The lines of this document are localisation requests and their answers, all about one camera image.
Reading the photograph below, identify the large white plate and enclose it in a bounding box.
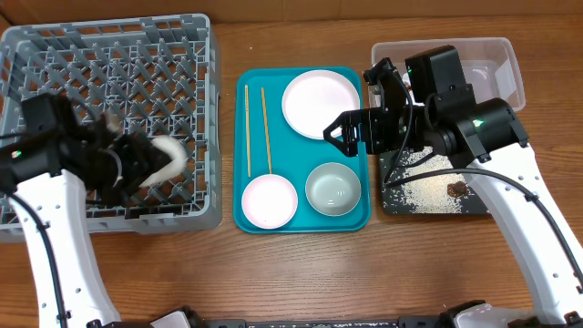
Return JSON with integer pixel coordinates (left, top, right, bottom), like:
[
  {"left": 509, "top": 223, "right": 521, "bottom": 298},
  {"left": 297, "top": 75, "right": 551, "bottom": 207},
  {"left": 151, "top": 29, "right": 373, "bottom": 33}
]
[{"left": 281, "top": 69, "right": 361, "bottom": 139}]

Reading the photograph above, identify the black tray with rice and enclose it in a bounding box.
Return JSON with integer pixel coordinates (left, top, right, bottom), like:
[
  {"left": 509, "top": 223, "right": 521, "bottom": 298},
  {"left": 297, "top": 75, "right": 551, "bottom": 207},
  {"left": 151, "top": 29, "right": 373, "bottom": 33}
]
[{"left": 381, "top": 147, "right": 488, "bottom": 215}]

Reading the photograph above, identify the brown food scrap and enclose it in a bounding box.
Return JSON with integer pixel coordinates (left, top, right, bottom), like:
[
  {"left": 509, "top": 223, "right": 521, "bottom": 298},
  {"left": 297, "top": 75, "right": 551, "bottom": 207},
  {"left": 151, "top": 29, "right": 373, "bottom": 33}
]
[{"left": 447, "top": 181, "right": 468, "bottom": 198}]

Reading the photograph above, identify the white cup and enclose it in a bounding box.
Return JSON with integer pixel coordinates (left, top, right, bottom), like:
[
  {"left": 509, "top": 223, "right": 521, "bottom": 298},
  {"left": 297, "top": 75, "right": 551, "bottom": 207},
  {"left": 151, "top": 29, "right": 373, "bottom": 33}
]
[{"left": 138, "top": 135, "right": 189, "bottom": 189}]

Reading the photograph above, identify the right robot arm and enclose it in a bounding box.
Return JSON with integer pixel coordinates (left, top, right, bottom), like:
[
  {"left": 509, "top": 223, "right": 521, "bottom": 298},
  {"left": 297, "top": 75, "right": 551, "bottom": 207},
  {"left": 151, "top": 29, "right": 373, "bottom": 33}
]
[{"left": 323, "top": 45, "right": 582, "bottom": 328}]

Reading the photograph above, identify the wooden chopstick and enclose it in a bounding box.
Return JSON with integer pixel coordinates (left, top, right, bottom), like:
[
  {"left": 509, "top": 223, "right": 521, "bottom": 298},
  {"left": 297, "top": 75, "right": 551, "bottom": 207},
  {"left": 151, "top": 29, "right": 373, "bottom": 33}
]
[
  {"left": 261, "top": 87, "right": 272, "bottom": 174},
  {"left": 244, "top": 84, "right": 251, "bottom": 178}
]

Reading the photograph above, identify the grey plastic dish rack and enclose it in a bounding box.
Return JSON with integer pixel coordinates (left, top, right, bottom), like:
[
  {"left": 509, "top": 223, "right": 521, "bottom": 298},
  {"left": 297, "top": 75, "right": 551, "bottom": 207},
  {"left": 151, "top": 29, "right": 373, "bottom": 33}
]
[{"left": 1, "top": 14, "right": 222, "bottom": 234}]

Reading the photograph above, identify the small pink saucer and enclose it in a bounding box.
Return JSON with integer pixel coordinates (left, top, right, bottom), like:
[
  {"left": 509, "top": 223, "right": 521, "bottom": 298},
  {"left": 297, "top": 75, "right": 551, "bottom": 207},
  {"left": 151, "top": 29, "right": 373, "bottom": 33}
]
[{"left": 241, "top": 174, "right": 299, "bottom": 230}]

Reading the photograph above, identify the right wooden chopstick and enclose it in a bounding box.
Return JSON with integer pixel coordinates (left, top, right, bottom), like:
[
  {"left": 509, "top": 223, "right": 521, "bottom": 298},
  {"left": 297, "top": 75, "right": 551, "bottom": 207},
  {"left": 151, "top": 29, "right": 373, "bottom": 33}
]
[{"left": 261, "top": 87, "right": 272, "bottom": 174}]

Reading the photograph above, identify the teal serving tray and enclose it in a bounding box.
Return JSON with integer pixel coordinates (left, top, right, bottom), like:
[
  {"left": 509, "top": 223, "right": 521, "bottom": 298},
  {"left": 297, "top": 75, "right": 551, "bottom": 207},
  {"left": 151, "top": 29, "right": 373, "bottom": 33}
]
[{"left": 232, "top": 67, "right": 372, "bottom": 234}]

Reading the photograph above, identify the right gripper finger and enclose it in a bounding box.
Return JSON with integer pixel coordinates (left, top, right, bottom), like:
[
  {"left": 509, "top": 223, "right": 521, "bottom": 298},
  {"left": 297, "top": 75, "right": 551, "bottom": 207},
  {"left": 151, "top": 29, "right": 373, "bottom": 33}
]
[
  {"left": 323, "top": 110, "right": 363, "bottom": 139},
  {"left": 324, "top": 135, "right": 360, "bottom": 158}
]

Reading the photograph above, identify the clear plastic bin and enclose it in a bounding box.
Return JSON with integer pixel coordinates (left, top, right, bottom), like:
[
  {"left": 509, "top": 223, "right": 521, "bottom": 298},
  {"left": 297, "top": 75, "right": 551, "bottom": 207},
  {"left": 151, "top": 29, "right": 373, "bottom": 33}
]
[{"left": 371, "top": 37, "right": 526, "bottom": 112}]

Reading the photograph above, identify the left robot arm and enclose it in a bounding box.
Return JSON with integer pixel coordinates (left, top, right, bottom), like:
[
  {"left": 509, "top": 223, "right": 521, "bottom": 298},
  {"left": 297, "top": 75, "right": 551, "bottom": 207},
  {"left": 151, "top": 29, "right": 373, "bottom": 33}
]
[{"left": 1, "top": 93, "right": 187, "bottom": 327}]

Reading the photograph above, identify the left wooden chopstick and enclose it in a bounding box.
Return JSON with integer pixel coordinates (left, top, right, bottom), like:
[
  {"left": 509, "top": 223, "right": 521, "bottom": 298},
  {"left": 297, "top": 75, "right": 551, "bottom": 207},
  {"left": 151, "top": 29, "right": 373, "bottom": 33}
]
[{"left": 244, "top": 84, "right": 251, "bottom": 178}]

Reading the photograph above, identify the grey bowl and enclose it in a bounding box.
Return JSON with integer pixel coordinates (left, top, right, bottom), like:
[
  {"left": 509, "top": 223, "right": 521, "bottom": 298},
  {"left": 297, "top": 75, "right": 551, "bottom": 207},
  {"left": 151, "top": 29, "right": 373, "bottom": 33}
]
[{"left": 305, "top": 162, "right": 362, "bottom": 217}]

